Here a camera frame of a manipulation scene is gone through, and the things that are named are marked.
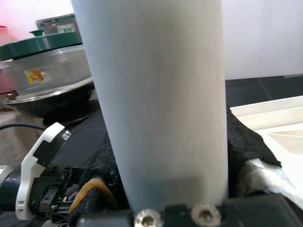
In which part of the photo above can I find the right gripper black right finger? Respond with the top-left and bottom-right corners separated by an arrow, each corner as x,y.
226,105 -> 282,197

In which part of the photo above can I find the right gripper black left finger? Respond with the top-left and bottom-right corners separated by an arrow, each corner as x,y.
68,133 -> 132,227

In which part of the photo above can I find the white plastic table top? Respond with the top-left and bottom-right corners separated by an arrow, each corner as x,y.
229,94 -> 303,211

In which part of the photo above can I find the white plastic table leg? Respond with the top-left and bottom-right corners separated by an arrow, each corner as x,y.
71,0 -> 230,213

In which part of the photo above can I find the tan rubber band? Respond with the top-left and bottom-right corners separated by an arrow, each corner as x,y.
68,178 -> 119,212

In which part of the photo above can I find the black tablecloth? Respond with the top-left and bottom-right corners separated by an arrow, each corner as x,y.
46,74 -> 303,171

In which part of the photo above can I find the black wok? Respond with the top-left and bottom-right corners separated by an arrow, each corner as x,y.
4,78 -> 97,123

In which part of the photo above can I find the clear plastic storage box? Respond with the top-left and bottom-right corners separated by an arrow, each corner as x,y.
0,44 -> 93,96

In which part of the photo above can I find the pink plastic tub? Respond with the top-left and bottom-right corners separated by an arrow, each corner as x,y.
0,25 -> 17,95

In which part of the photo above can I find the green pot lid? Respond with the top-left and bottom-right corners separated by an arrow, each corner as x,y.
0,29 -> 83,61

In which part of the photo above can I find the grey printed carton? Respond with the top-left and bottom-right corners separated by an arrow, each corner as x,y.
36,13 -> 78,35

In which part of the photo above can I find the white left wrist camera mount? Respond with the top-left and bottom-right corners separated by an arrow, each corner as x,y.
15,122 -> 72,220

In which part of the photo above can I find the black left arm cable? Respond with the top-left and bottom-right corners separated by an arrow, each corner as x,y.
0,123 -> 45,131

